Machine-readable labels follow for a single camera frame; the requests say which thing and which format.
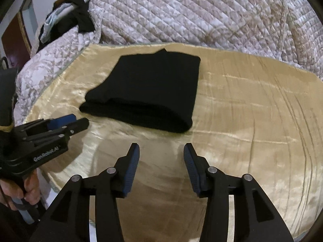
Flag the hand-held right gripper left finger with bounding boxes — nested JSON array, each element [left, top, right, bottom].
[[30, 143, 140, 242]]

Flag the black hanging garment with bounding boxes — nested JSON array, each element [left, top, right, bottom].
[[57, 0, 96, 34]]

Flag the black pants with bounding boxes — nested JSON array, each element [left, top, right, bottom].
[[79, 48, 201, 134]]

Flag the quilted floral bedspread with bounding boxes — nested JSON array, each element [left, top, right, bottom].
[[13, 0, 323, 126]]

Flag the person's left hand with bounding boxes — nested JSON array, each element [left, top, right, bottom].
[[0, 174, 40, 207]]

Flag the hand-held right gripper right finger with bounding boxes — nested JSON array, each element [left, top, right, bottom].
[[183, 143, 294, 242]]

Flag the brown wooden door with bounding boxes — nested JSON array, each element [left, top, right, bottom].
[[1, 0, 33, 69]]

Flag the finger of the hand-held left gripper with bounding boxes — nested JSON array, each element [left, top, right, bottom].
[[15, 115, 77, 135], [28, 118, 90, 144]]

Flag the pale patterned cloth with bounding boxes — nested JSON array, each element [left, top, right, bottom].
[[38, 11, 62, 44]]

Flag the beige satin blanket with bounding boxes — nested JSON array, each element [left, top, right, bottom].
[[25, 43, 323, 242]]

